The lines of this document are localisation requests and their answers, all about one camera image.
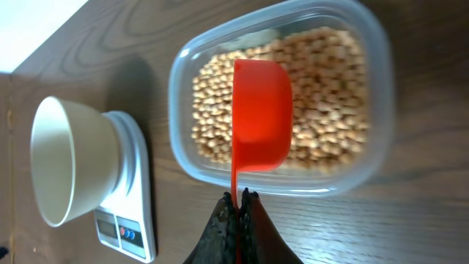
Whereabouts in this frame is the white bowl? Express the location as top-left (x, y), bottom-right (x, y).
top-left (30, 96), bottom-right (120, 227)

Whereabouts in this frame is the soybeans pile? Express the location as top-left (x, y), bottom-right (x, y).
top-left (191, 26), bottom-right (371, 173)

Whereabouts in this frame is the cardboard box edge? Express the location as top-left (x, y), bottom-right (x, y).
top-left (1, 73), bottom-right (15, 264)

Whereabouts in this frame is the white digital kitchen scale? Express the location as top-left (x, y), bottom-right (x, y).
top-left (94, 111), bottom-right (157, 263)

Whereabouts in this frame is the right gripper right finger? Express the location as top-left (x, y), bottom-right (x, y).
top-left (240, 188), bottom-right (303, 264)

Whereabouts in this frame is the red plastic measuring scoop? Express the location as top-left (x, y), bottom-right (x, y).
top-left (230, 58), bottom-right (294, 264)

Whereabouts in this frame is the clear plastic container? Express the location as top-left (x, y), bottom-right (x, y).
top-left (169, 1), bottom-right (395, 197)

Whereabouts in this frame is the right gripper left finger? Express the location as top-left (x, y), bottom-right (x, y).
top-left (183, 192), bottom-right (237, 264)

